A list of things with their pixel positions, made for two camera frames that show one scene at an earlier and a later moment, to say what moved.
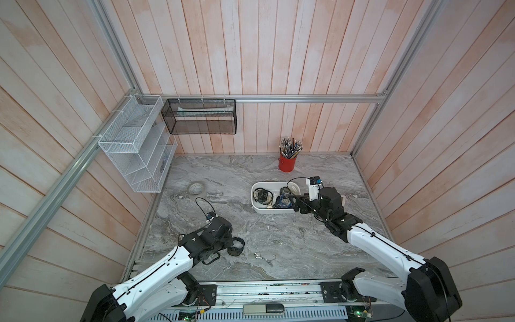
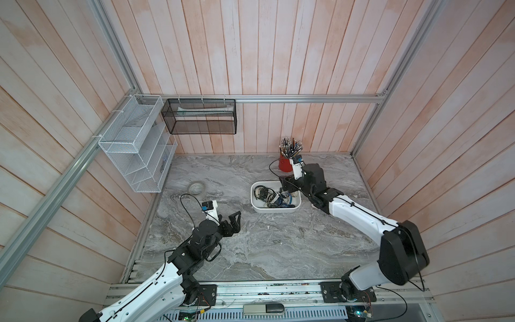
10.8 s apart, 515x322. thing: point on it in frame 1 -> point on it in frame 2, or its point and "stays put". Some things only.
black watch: x=263 y=196 stays put
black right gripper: x=300 y=200 -> x=287 y=181
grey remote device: x=263 y=308 stays put
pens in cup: x=290 y=148 stays put
